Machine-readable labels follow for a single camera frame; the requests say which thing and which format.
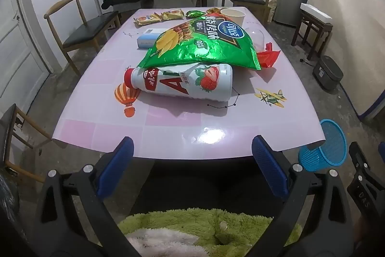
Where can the wooden chair with dark back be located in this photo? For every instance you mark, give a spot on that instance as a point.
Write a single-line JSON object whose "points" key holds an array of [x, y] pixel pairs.
{"points": [[9, 130]]}

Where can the blue mesh wastebasket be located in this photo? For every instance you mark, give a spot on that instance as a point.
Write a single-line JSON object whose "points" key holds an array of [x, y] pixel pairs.
{"points": [[324, 151]]}

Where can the white strawberry drink bottle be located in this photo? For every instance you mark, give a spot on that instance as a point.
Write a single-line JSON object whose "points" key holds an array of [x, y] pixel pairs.
{"points": [[180, 85]]}

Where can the dark wooden stool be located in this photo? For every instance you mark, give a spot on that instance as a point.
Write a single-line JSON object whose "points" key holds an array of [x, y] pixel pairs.
{"points": [[312, 31]]}

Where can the brown cardboard box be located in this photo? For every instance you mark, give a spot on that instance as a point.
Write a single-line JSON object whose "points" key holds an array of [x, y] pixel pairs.
{"points": [[262, 13]]}

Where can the red plastic wrapper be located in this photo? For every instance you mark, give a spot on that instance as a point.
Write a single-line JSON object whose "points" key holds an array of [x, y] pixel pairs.
{"points": [[267, 59]]}

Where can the grey lidded container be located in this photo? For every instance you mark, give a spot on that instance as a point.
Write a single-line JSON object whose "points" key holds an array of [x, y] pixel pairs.
{"points": [[327, 71]]}

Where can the white mattress with blue trim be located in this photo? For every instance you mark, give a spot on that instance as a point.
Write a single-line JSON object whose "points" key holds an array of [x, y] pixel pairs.
{"points": [[346, 19]]}

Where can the white foam box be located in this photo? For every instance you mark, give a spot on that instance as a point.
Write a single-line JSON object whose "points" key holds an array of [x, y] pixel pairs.
{"points": [[315, 11]]}

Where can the clear plastic bag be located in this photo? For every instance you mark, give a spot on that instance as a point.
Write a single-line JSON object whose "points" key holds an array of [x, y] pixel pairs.
{"points": [[255, 37]]}

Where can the blue and white tissue box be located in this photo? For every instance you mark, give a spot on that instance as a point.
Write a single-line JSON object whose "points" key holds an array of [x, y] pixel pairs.
{"points": [[147, 40]]}

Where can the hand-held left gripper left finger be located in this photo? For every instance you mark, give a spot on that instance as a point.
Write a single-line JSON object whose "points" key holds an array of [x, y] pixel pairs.
{"points": [[115, 166]]}

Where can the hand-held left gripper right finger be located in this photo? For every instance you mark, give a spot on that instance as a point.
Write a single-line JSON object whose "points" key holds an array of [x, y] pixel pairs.
{"points": [[270, 166]]}

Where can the white paper cup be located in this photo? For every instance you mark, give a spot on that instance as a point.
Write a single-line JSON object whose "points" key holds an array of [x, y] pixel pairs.
{"points": [[234, 17]]}

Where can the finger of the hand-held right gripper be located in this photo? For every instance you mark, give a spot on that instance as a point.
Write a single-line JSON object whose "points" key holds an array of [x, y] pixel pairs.
{"points": [[359, 154], [382, 153]]}

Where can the green foil wrapper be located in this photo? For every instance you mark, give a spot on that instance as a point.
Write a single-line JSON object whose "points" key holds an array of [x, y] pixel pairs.
{"points": [[195, 13]]}

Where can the white panel door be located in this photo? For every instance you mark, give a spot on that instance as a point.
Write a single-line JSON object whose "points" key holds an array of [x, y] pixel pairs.
{"points": [[18, 49]]}

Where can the green chip bag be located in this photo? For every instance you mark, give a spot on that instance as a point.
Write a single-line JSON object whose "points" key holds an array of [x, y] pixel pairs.
{"points": [[204, 46]]}

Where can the yellow snack packet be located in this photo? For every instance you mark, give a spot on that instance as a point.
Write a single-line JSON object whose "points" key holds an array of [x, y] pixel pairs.
{"points": [[147, 19], [173, 15]]}

